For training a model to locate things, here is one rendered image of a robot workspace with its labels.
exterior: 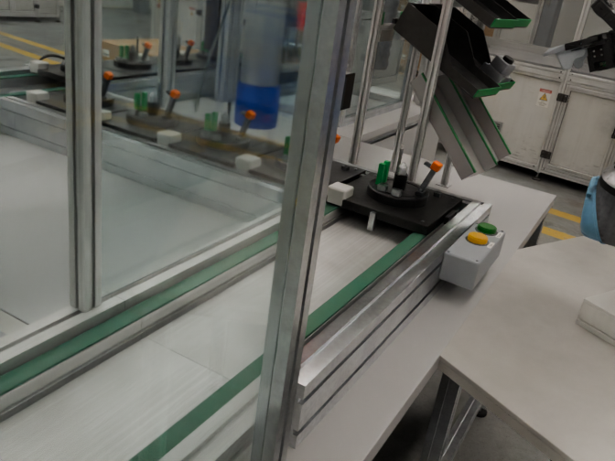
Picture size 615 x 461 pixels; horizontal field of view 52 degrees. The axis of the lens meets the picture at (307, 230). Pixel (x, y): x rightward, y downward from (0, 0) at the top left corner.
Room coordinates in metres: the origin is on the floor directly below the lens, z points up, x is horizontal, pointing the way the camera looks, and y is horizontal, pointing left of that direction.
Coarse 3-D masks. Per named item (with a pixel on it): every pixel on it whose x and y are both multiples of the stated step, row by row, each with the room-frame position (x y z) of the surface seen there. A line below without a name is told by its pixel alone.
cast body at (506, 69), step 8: (496, 56) 1.71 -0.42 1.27; (504, 56) 1.70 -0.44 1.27; (488, 64) 1.72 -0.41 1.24; (496, 64) 1.70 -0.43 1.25; (504, 64) 1.68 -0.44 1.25; (512, 64) 1.70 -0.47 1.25; (488, 72) 1.71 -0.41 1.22; (496, 72) 1.70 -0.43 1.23; (504, 72) 1.69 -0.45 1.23; (496, 80) 1.69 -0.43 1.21; (504, 80) 1.69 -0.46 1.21
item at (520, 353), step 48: (576, 240) 1.53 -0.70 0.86; (528, 288) 1.20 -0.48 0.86; (576, 288) 1.24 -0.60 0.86; (480, 336) 0.98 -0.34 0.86; (528, 336) 1.00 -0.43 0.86; (576, 336) 1.03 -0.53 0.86; (480, 384) 0.83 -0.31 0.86; (528, 384) 0.85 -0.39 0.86; (576, 384) 0.87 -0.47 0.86; (528, 432) 0.75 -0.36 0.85; (576, 432) 0.74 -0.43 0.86
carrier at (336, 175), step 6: (336, 162) 1.55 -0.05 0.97; (336, 168) 1.49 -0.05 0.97; (354, 168) 1.51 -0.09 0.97; (360, 168) 1.52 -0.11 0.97; (330, 174) 1.44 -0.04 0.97; (336, 174) 1.45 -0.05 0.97; (342, 174) 1.46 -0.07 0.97; (348, 174) 1.46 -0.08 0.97; (354, 174) 1.47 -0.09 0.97; (360, 174) 1.49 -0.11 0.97; (330, 180) 1.39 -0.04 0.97; (336, 180) 1.40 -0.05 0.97; (342, 180) 1.41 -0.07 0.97; (348, 180) 1.43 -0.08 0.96
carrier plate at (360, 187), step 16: (368, 176) 1.47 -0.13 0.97; (432, 192) 1.42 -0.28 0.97; (352, 208) 1.27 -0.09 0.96; (368, 208) 1.25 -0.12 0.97; (384, 208) 1.26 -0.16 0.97; (400, 208) 1.28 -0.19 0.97; (416, 208) 1.29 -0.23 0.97; (432, 208) 1.31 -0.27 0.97; (448, 208) 1.32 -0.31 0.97; (400, 224) 1.22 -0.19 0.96; (416, 224) 1.20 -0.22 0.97; (432, 224) 1.21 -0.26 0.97
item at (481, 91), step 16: (400, 16) 1.64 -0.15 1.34; (416, 16) 1.61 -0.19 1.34; (432, 16) 1.73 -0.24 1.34; (400, 32) 1.64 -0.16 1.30; (416, 32) 1.61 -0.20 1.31; (432, 32) 1.58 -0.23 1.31; (448, 32) 1.70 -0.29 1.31; (464, 32) 1.67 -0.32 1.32; (416, 48) 1.60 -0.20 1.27; (432, 48) 1.58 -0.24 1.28; (448, 48) 1.69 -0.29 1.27; (464, 48) 1.67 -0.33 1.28; (448, 64) 1.55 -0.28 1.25; (464, 64) 1.66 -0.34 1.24; (464, 80) 1.52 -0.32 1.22; (480, 80) 1.63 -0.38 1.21; (480, 96) 1.53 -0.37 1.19
